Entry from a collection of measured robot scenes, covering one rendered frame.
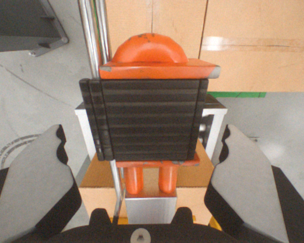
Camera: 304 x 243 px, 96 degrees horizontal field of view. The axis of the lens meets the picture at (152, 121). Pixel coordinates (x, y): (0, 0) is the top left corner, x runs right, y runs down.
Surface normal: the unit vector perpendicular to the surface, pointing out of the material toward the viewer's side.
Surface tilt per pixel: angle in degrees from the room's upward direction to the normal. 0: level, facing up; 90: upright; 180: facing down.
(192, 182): 90
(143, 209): 0
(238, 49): 0
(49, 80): 0
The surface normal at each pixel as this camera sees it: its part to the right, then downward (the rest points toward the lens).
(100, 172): 0.03, -0.87
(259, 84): 0.03, 0.49
